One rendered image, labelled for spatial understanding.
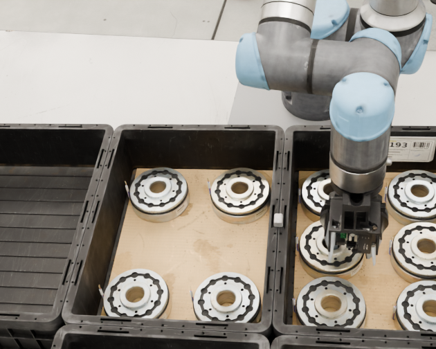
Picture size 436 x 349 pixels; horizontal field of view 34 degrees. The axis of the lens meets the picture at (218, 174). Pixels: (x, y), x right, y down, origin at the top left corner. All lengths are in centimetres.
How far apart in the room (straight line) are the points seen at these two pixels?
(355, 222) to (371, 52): 23
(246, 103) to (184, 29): 155
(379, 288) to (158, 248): 37
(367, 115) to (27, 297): 64
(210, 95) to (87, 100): 29
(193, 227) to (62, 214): 24
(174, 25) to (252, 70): 211
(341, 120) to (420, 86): 80
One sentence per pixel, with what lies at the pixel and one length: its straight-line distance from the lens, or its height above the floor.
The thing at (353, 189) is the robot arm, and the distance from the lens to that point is 94.
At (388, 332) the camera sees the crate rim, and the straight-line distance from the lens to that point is 98.
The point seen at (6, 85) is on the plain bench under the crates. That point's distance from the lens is 181.
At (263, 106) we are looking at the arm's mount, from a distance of 150.
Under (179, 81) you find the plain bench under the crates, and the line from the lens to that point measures 168.
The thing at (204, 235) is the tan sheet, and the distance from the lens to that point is 120.
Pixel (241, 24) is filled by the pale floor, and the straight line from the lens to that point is 301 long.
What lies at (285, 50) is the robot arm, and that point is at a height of 118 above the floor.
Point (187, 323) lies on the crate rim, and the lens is 99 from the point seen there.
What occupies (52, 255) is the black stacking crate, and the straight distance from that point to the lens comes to 124.
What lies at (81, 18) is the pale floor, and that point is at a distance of 322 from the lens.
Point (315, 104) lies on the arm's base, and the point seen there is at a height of 80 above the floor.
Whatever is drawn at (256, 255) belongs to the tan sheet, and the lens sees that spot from 116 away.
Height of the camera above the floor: 178
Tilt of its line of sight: 48 degrees down
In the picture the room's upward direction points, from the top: 8 degrees counter-clockwise
